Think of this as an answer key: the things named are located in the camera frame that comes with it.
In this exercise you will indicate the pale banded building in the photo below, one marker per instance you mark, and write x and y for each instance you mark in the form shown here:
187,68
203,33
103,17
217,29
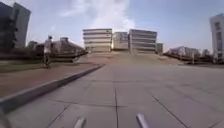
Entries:
96,40

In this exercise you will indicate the grey stone slab plaza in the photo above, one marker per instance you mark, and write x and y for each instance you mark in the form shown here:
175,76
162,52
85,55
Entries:
133,86

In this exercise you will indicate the robot's own part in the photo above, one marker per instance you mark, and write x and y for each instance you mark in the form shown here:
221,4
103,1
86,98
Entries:
142,121
80,123

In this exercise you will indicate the person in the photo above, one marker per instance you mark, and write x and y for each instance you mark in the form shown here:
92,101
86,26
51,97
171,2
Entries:
47,50

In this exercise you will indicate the low pale building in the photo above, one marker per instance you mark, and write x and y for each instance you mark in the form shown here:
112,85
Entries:
183,51

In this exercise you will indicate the grey stone kerb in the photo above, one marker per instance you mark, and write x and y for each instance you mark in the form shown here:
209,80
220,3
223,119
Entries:
43,88

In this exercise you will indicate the reddish brown path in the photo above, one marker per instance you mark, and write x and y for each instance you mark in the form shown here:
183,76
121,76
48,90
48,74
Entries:
26,80

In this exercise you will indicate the dark hedge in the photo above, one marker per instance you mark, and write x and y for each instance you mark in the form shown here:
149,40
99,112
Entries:
20,55

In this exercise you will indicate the tall dark building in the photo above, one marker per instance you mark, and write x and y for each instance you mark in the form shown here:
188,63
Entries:
20,30

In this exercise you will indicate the white building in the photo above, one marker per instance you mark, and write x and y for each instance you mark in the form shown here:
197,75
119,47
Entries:
218,36

